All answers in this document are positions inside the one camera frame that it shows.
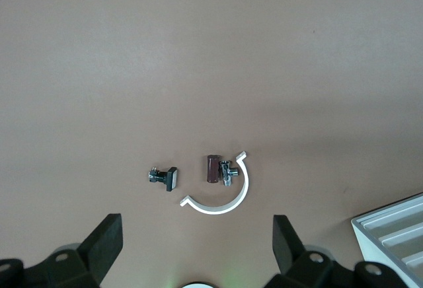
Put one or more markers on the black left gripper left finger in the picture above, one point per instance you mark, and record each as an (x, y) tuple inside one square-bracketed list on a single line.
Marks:
[(105, 241)]

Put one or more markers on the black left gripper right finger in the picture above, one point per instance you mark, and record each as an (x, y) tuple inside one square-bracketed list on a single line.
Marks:
[(285, 245)]

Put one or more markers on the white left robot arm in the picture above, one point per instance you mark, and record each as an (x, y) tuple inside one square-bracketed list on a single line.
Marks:
[(198, 285)]

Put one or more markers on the white drawer cabinet shell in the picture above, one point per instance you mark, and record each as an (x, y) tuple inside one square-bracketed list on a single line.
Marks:
[(363, 232)]

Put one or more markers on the black square push button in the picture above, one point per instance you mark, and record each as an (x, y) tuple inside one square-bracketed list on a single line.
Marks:
[(170, 179)]

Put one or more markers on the white curved plastic clip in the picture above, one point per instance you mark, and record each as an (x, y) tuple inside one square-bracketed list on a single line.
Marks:
[(215, 209)]

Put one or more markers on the chrome metal fitting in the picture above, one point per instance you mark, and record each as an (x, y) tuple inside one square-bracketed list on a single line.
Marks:
[(227, 172)]

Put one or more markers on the brown cylinder part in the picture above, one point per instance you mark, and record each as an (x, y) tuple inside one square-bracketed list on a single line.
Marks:
[(212, 169)]

